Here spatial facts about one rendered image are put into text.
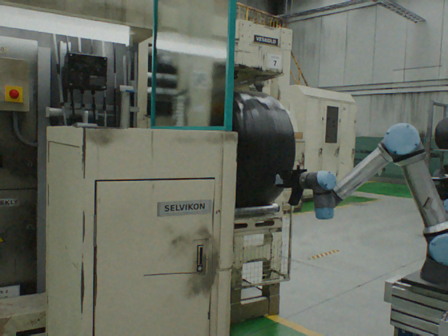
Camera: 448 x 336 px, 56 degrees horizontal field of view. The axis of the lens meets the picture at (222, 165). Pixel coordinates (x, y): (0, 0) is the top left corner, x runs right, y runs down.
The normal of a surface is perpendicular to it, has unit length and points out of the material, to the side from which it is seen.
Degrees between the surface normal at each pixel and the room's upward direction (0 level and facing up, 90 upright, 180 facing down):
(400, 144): 83
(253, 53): 90
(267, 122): 63
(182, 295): 90
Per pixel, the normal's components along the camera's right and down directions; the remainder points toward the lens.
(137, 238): 0.51, 0.07
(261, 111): 0.43, -0.53
